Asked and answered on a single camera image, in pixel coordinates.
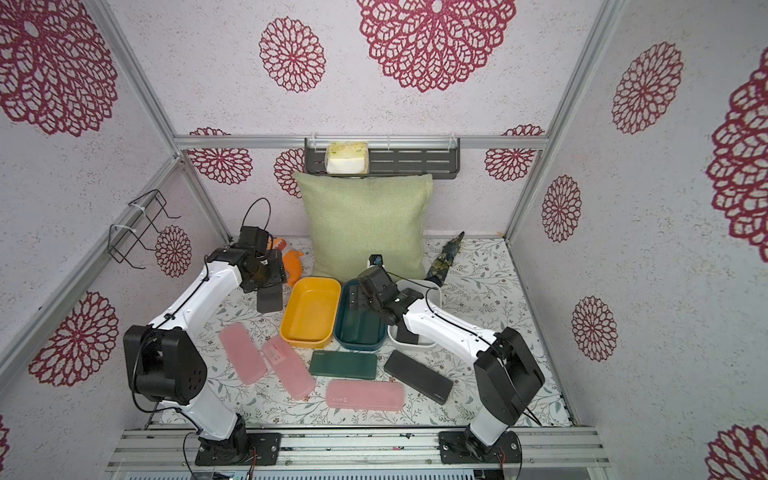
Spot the black pencil case front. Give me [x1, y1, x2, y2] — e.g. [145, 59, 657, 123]
[384, 350, 453, 405]

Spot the green pillow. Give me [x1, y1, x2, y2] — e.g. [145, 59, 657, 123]
[293, 173, 433, 283]

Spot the black wire wall rack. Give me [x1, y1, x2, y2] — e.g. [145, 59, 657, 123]
[106, 188, 180, 270]

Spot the pink pencil case middle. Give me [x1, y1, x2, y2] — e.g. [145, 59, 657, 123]
[262, 336, 316, 400]

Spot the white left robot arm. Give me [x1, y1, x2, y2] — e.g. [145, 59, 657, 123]
[123, 246, 287, 442]

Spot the yellow storage box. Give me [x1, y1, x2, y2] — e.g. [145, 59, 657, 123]
[279, 277, 342, 349]

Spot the dark wall shelf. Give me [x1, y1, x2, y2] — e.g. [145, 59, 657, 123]
[304, 138, 461, 180]

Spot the tissue pack on shelf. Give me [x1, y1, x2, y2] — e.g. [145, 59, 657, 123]
[325, 142, 369, 176]

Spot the pink pencil case far left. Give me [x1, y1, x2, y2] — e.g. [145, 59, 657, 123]
[219, 322, 268, 385]

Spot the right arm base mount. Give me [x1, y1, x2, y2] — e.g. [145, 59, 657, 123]
[438, 428, 522, 465]

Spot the dark green pencil case front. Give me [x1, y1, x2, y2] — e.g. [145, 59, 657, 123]
[309, 350, 377, 380]

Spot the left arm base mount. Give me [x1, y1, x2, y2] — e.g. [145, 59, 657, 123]
[194, 433, 282, 467]

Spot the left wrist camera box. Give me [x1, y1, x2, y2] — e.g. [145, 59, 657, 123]
[237, 226, 270, 255]

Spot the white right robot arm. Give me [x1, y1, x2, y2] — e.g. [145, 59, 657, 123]
[358, 265, 545, 450]

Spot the orange shark plush toy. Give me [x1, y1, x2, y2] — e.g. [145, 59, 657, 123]
[268, 237, 304, 287]

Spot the pink pencil case front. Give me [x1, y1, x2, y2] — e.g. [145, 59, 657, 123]
[325, 379, 406, 412]

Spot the black pencil case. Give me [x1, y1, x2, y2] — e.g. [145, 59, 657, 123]
[256, 284, 284, 314]
[384, 350, 453, 405]
[395, 326, 419, 345]

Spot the pink pencil case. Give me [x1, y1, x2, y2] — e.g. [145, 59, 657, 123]
[219, 322, 268, 385]
[262, 336, 316, 400]
[325, 379, 406, 412]

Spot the white storage box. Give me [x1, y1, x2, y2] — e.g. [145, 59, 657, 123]
[387, 279, 443, 351]

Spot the teal storage box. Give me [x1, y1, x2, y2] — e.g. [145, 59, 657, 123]
[333, 280, 387, 352]

